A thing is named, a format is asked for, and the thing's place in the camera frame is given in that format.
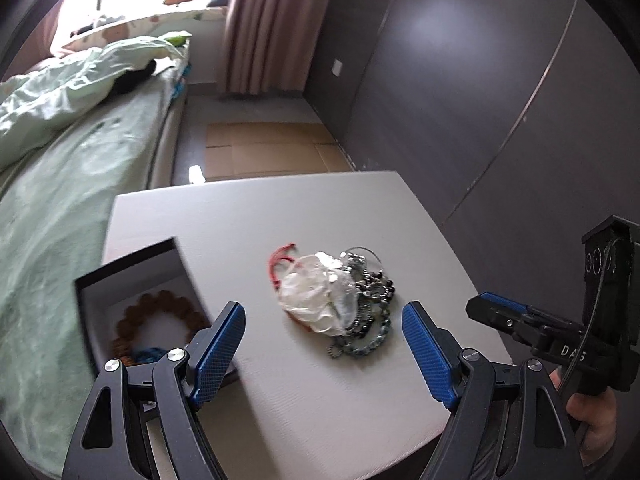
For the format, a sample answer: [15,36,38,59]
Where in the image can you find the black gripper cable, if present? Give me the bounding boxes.
[559,237,623,398]

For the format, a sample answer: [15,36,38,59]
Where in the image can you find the pale blue bead bracelet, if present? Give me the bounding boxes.
[327,310,394,359]

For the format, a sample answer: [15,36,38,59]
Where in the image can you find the clear plastic bag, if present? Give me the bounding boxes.
[277,251,359,337]

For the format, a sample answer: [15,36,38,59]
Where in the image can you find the turquoise bead bracelet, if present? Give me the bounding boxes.
[131,346,174,367]

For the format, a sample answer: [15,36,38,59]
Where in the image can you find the brown wooden bead bracelet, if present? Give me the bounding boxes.
[110,290,211,367]

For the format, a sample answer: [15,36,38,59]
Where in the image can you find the red cord bracelet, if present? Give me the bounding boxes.
[268,242,302,297]

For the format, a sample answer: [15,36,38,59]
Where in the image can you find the silver bangle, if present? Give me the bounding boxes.
[341,245,387,273]

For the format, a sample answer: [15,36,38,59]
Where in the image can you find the dark bead bracelet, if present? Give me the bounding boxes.
[349,259,401,341]

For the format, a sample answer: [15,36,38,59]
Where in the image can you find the printed window seat cushion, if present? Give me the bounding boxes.
[64,2,231,55]

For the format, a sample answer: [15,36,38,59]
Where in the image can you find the white bed frame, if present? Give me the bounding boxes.
[149,45,194,192]

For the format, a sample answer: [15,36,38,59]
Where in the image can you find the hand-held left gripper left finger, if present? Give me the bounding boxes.
[62,301,247,480]

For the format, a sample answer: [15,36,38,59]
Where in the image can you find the pink curtain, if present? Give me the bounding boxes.
[30,2,67,57]
[218,0,347,99]

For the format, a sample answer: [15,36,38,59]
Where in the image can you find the black object on bed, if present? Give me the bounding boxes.
[111,60,157,96]

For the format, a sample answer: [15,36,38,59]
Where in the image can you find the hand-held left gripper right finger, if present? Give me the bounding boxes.
[401,301,588,480]

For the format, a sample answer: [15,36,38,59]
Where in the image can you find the flattened cardboard sheets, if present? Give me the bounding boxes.
[205,122,354,181]

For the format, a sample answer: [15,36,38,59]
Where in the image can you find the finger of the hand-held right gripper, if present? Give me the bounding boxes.
[466,291,586,358]

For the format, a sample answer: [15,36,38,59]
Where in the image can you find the pale green duvet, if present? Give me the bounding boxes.
[0,36,190,171]

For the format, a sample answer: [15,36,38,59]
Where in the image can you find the person's right hand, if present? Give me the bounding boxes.
[550,367,621,467]

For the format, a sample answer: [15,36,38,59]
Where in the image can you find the green bed sheet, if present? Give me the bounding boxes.
[0,77,188,453]

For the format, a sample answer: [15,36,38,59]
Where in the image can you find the black jewelry box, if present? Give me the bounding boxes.
[74,236,241,392]

